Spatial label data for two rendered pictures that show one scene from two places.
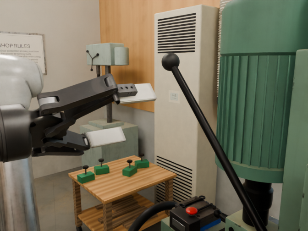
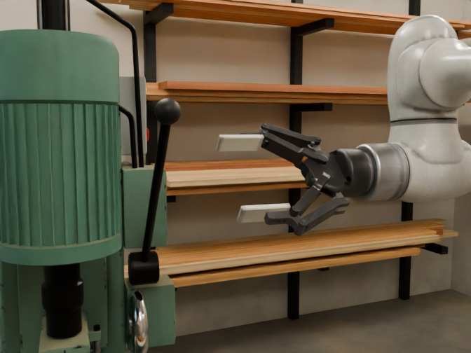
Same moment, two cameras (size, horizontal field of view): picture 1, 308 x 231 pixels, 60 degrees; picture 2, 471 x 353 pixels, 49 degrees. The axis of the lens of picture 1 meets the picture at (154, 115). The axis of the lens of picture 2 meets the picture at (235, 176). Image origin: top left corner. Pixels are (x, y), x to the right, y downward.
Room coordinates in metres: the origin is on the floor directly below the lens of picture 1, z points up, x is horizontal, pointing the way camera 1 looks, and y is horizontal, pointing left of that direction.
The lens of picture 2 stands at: (1.15, 0.25, 1.39)
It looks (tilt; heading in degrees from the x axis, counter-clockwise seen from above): 6 degrees down; 197
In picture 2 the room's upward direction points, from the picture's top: straight up
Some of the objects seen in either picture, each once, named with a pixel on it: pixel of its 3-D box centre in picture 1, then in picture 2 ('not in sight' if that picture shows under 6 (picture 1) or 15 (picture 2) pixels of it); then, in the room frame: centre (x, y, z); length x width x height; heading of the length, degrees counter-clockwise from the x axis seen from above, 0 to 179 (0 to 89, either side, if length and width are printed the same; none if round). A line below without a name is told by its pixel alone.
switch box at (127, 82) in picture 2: not in sight; (128, 115); (0.16, -0.28, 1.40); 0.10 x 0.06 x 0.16; 35
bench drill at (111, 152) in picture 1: (110, 118); not in sight; (2.85, 0.48, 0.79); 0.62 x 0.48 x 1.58; 43
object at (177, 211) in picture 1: (192, 213); not in sight; (0.67, -0.11, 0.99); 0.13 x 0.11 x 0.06; 125
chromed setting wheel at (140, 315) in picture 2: not in sight; (137, 323); (0.33, -0.18, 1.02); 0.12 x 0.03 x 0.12; 35
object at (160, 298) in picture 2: not in sight; (149, 310); (0.26, -0.19, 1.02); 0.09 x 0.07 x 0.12; 125
